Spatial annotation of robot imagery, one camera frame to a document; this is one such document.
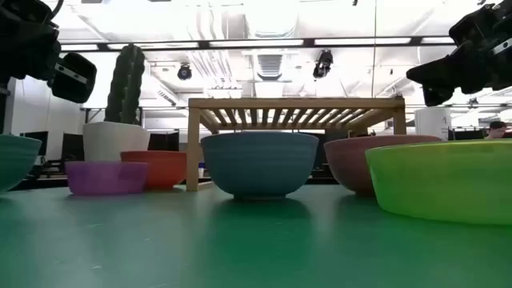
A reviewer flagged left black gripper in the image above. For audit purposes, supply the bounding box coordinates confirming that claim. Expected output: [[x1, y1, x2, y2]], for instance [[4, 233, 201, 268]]
[[47, 52, 98, 105]]

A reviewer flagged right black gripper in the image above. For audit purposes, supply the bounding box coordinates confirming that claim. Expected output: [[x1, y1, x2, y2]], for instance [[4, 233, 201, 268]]
[[406, 0, 512, 107]]

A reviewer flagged lime green plastic bowl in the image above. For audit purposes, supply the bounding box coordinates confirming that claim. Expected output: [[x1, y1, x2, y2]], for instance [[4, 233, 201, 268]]
[[364, 139, 512, 226]]

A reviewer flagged purple translucent bowl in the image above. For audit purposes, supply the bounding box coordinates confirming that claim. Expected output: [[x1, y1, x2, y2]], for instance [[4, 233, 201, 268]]
[[64, 160, 150, 197]]

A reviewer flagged pink ribbed bowl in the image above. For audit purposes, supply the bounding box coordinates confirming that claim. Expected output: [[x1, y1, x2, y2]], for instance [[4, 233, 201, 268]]
[[323, 134, 443, 197]]

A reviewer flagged orange ribbed bowl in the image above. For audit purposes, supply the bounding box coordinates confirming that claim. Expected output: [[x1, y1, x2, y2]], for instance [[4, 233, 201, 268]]
[[120, 150, 188, 190]]

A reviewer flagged wooden slatted shelf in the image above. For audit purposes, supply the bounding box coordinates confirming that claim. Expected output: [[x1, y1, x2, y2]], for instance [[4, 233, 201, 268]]
[[186, 96, 407, 193]]

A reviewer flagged white cylindrical container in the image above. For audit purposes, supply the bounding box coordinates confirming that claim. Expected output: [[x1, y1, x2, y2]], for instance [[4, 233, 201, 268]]
[[414, 107, 453, 142]]

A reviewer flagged green cactus plant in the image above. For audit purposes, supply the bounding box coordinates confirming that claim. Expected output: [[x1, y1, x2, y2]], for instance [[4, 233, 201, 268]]
[[104, 43, 146, 126]]

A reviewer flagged black computer monitor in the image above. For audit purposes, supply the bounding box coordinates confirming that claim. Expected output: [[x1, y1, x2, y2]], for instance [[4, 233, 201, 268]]
[[19, 130, 50, 158], [61, 132, 86, 162], [147, 131, 181, 153]]

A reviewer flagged white plant pot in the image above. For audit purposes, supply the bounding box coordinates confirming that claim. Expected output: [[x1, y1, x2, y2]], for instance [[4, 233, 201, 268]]
[[82, 121, 151, 163]]

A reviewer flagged person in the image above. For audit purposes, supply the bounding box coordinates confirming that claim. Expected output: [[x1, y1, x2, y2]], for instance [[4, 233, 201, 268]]
[[485, 120, 509, 140]]

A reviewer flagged teal ribbed bowl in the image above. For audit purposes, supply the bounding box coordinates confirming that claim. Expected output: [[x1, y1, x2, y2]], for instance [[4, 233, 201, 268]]
[[0, 134, 42, 194]]

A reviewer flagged ceiling air vent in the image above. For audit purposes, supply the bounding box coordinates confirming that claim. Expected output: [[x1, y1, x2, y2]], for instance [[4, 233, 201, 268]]
[[255, 53, 284, 82]]

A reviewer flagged long ceiling light bar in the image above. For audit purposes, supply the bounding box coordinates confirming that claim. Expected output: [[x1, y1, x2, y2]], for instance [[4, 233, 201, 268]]
[[58, 36, 456, 52]]

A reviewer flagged blue ribbed bowl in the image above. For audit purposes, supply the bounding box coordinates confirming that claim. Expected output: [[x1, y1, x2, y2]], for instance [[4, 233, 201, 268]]
[[200, 131, 320, 201]]

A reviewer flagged thin hanging ceiling cord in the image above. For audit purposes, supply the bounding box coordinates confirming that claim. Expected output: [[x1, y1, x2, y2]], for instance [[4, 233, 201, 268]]
[[371, 0, 378, 98]]

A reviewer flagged black ceiling camera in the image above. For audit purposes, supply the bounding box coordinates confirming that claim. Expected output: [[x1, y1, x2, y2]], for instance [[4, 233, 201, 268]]
[[177, 63, 194, 82], [312, 49, 334, 79]]

